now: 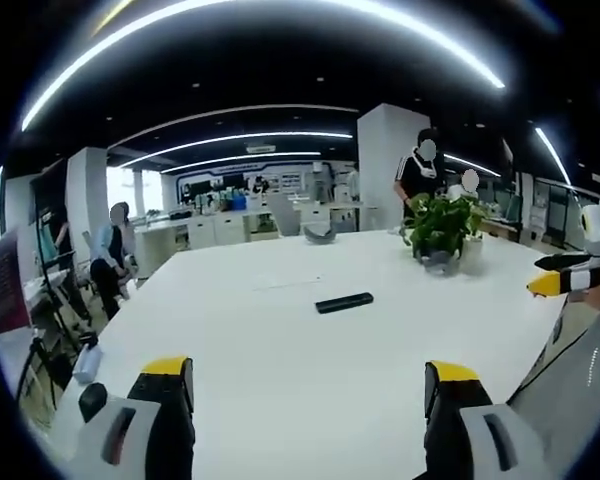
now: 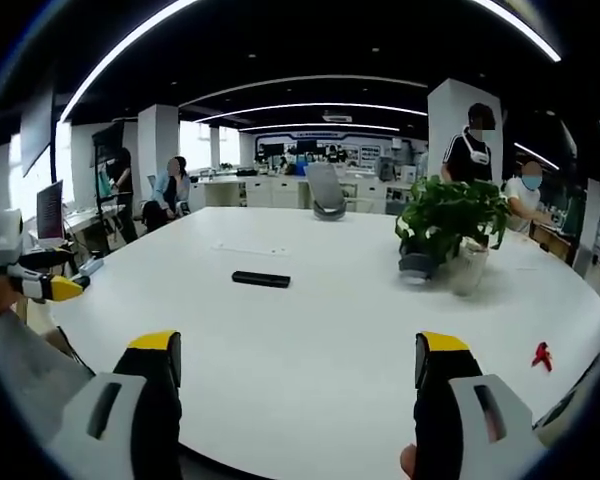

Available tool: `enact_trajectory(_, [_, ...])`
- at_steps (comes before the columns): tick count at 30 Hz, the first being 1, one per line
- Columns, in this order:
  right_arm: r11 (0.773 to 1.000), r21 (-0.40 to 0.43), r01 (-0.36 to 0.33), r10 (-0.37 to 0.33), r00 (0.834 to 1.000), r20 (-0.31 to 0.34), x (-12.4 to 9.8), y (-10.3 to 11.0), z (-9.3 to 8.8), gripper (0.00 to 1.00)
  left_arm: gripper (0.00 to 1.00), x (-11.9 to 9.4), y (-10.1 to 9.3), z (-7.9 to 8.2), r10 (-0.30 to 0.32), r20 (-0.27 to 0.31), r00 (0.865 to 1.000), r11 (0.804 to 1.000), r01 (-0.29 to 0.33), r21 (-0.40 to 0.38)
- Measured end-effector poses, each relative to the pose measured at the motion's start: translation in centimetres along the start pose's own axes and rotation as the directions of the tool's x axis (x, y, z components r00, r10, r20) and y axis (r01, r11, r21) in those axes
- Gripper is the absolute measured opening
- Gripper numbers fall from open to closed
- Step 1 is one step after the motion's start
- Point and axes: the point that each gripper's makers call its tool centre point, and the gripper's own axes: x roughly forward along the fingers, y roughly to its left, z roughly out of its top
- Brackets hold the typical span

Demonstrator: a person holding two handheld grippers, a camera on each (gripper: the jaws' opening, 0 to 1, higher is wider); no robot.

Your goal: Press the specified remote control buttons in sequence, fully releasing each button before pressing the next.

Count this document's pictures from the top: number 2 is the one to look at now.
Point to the black remote control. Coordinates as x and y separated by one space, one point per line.
261 279

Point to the green leafy potted plant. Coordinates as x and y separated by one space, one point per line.
450 220

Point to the ceiling light strips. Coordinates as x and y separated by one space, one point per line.
95 76

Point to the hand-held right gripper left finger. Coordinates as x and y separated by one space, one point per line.
130 425

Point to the long white cabinet counter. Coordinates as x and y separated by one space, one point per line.
280 192

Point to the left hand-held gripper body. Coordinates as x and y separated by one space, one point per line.
4 232

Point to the grey curved headrest piece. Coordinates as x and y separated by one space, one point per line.
328 214

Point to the computer monitor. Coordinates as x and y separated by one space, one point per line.
50 212

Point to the grey curved object under plant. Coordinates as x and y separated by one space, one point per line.
417 265

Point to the white plant pot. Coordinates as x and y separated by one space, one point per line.
467 272

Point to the blue framed wall display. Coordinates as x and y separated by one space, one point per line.
330 145

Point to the person's right hand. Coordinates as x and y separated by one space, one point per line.
409 457

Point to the white neck-worn device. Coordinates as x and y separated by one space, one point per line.
475 151

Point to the pale blue box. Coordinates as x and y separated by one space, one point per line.
91 267

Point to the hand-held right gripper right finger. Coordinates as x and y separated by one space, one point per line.
460 425

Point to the ceiling air vent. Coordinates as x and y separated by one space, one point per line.
337 118

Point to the small red clip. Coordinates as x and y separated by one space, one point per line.
542 355

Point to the grey high-back office chair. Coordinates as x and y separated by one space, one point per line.
325 185

